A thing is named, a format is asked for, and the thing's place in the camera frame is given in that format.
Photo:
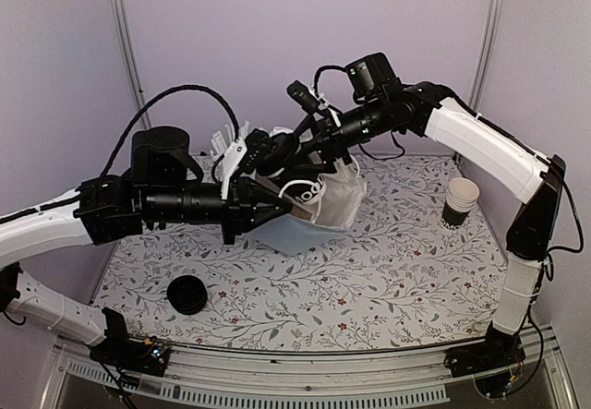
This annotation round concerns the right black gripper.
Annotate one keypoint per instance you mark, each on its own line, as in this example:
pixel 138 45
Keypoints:
pixel 329 141

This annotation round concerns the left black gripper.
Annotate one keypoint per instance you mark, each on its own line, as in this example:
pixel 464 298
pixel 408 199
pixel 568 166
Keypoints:
pixel 244 197

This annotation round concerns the light blue paper bag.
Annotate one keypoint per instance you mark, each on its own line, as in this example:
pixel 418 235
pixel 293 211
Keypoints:
pixel 315 224

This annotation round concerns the stack of black lids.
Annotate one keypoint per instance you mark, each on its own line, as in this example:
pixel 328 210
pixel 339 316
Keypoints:
pixel 187 294

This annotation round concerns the stack of paper cups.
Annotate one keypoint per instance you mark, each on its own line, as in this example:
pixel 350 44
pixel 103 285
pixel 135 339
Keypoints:
pixel 461 197

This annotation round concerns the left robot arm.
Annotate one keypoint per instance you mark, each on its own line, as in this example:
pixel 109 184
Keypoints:
pixel 163 185

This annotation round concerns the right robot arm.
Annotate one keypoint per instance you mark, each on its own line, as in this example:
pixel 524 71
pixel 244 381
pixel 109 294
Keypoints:
pixel 385 104

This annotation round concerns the black lidded coffee cup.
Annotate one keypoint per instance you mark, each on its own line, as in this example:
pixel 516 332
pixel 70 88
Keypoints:
pixel 307 187

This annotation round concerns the bundle of wrapped straws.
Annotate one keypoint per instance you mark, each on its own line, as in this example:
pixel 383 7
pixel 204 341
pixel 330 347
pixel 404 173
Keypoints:
pixel 223 139

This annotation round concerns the floral table mat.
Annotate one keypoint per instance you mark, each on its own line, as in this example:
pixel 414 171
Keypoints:
pixel 396 279

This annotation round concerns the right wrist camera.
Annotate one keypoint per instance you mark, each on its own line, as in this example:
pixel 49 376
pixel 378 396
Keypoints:
pixel 311 103

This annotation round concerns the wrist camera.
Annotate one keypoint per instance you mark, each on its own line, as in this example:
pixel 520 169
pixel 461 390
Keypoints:
pixel 244 156
pixel 311 103

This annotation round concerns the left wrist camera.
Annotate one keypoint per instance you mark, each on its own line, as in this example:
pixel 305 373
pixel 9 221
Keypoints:
pixel 244 156

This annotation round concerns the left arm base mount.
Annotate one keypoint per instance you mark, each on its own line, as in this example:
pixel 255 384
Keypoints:
pixel 148 356

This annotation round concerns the right aluminium frame post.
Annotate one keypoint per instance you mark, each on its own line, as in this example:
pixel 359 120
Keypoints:
pixel 492 22

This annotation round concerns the aluminium frame post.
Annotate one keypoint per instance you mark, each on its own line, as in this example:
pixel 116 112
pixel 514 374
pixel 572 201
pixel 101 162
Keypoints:
pixel 125 42
pixel 492 22

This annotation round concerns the front aluminium rail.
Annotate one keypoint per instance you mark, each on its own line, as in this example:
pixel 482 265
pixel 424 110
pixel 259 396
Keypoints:
pixel 216 378

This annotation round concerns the left aluminium frame post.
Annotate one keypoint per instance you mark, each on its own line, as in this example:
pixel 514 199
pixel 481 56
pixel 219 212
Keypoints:
pixel 125 42

